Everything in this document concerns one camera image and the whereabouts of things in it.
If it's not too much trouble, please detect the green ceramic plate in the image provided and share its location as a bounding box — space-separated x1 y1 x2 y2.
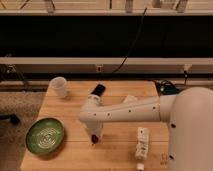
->
25 118 65 156

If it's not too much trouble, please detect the red chili pepper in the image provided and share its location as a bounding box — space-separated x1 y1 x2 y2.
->
91 135 99 144

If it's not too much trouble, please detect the white power strip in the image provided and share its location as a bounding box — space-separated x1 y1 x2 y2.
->
135 127 149 160

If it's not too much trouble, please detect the white wall outlet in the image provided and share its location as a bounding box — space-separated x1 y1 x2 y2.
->
97 66 102 72

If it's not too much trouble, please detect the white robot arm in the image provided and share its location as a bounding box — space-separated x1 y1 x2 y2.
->
79 87 213 171

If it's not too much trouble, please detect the white plug adapter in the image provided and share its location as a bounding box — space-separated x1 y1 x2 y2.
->
137 163 145 171

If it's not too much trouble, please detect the white sponge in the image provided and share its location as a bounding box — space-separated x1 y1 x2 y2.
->
123 95 138 103

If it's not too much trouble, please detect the white plastic cup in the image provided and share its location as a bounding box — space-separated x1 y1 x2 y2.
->
50 77 67 98

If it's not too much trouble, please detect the black chair base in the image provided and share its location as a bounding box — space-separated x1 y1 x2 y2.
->
0 114 20 125

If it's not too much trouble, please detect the black hanging cable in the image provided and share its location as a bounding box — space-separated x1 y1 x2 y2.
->
111 7 148 75

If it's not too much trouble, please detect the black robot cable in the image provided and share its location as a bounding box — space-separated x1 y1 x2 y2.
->
153 70 188 96

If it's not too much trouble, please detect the black smartphone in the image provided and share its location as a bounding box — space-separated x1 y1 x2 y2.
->
92 84 106 96

